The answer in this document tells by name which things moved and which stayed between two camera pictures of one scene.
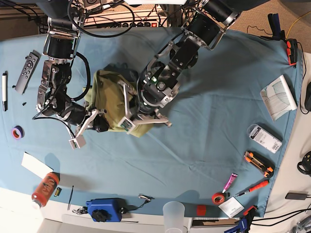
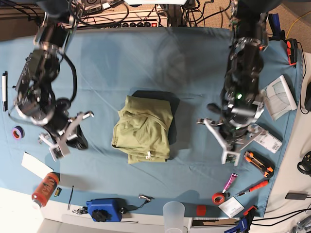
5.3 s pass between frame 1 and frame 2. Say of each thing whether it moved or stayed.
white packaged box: stayed
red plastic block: stayed
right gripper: moved
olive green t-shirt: moved
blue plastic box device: stayed
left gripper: moved
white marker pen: stayed
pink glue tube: stayed
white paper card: stayed
